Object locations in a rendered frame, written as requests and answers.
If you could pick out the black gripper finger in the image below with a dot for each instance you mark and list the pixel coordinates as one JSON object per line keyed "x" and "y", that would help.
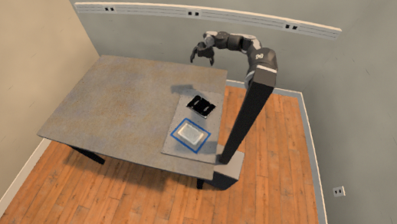
{"x": 193, "y": 54}
{"x": 212, "y": 61}

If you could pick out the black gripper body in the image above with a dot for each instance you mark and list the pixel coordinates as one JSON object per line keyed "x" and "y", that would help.
{"x": 205, "y": 50}

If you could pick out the black rectangular panel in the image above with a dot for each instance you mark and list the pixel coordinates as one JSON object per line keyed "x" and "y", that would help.
{"x": 201, "y": 106}

